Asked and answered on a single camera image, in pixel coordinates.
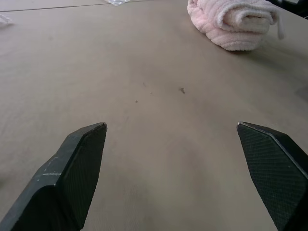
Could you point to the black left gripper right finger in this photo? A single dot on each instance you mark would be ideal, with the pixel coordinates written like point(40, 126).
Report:
point(274, 173)

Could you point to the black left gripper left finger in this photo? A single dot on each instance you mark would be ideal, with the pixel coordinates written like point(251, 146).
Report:
point(60, 187)

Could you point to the pink rolled towel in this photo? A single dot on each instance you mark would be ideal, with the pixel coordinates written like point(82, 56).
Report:
point(231, 24)

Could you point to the clear plastic wrapper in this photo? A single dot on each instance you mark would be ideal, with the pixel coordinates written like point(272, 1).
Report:
point(116, 2)

